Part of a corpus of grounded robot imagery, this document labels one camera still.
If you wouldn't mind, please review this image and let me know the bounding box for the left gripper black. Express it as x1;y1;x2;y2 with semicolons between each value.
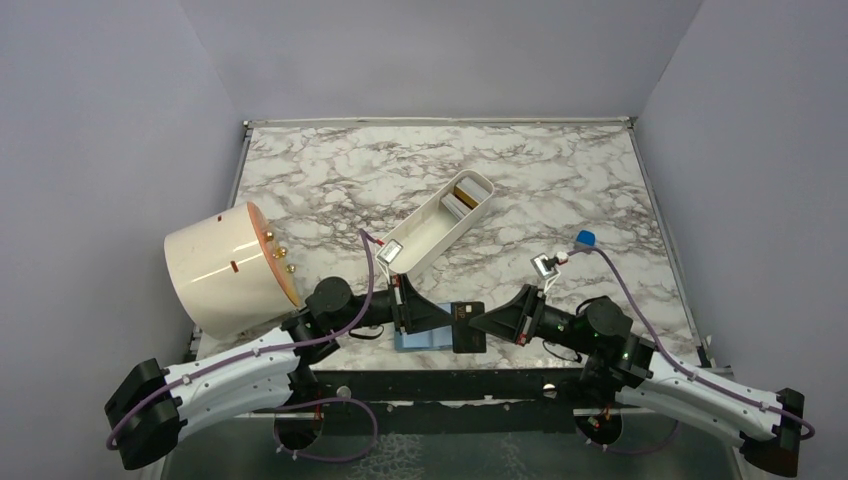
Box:
331;274;456;334

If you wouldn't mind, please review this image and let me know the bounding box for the gold credit card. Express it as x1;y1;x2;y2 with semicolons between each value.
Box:
453;177;489;209

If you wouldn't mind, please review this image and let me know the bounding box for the cream cylindrical container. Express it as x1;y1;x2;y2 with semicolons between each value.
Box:
164;202;303;340

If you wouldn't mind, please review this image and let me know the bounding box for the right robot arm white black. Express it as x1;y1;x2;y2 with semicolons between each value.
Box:
469;285;804;478

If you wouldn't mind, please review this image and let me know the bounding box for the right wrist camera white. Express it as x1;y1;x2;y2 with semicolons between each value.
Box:
531;251;569;294

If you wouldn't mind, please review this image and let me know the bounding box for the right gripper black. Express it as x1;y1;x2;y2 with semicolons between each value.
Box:
468;283;597;355

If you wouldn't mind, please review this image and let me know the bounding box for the white cards stack in tray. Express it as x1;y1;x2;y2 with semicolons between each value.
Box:
440;193;472;220

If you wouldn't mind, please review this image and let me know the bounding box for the white oblong plastic tray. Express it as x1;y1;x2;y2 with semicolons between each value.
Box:
383;170;495;277

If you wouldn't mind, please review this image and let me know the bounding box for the black front mounting rail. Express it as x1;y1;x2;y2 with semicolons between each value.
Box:
280;368;623;443

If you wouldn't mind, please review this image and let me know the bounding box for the purple cable loop below rail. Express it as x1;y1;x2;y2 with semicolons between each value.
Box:
272;397;380;464

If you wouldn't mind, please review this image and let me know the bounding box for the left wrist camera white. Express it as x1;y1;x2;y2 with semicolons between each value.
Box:
377;239;403;276

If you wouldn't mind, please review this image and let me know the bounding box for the small blue grey block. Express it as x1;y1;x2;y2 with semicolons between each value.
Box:
574;230;596;253

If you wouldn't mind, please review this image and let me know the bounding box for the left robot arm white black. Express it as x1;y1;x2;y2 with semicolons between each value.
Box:
105;275;452;470

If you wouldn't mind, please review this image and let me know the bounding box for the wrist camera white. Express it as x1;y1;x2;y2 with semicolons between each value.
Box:
377;239;403;276
531;251;569;294

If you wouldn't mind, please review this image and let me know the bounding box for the black credit card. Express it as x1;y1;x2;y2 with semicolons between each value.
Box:
451;301;487;354

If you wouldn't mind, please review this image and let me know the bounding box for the blue leather card holder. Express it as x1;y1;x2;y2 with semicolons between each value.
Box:
394;324;453;352

